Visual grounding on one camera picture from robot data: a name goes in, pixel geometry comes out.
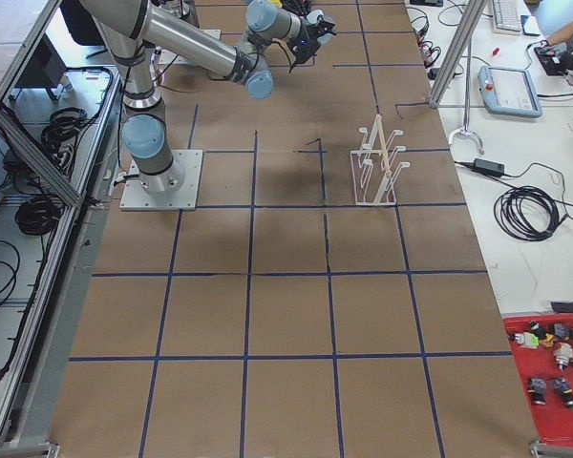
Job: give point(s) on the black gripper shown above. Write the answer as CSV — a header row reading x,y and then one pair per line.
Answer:
x,y
313,29

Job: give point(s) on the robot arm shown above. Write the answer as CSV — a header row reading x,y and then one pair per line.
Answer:
x,y
190,98

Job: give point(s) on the metal reacher grabber tool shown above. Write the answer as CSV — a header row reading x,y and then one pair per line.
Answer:
x,y
465,131

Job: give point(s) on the white keyboard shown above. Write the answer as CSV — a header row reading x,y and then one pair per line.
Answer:
x,y
506,16

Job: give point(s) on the blue teach pendant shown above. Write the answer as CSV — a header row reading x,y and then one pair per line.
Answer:
x,y
508,91

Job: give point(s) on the black power adapter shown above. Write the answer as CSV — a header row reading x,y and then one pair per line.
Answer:
x,y
488,167

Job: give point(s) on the red parts tray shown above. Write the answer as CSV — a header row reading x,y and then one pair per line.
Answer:
x,y
543,350

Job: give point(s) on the aluminium frame post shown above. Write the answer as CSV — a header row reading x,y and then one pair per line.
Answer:
x,y
460,40

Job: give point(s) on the white wire cup rack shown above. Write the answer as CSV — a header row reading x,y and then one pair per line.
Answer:
x,y
375,166

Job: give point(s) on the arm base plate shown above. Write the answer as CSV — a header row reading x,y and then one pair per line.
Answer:
x,y
176,189

